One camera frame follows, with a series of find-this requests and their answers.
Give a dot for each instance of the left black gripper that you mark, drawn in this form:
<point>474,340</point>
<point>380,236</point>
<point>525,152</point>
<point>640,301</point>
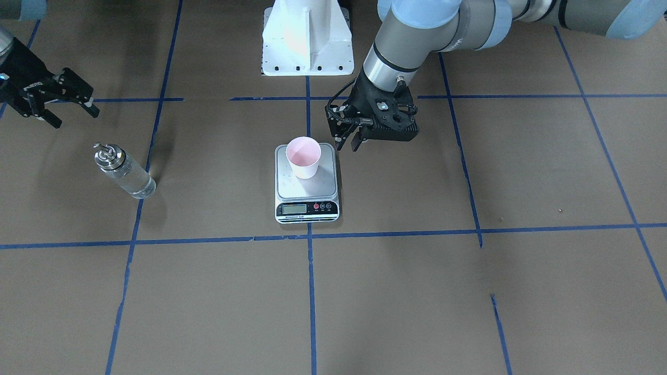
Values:
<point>359,100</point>

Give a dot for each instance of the glass sauce bottle steel top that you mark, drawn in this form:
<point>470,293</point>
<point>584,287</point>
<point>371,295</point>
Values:
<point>122,168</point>

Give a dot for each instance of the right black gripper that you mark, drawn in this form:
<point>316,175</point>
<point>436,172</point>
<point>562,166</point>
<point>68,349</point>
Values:
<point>19,67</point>

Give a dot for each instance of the digital kitchen scale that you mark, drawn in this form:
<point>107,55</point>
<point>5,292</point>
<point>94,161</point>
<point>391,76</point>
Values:
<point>305,201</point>

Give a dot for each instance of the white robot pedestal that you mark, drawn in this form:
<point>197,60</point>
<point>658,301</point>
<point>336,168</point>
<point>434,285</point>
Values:
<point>306,38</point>

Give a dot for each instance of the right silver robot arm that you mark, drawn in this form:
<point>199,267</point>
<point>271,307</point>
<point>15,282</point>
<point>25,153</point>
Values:
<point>28,85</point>

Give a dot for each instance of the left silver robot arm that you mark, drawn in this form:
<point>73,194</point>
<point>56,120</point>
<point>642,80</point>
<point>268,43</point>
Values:
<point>410,30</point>

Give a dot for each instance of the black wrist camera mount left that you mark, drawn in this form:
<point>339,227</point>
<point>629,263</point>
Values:
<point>392,113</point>

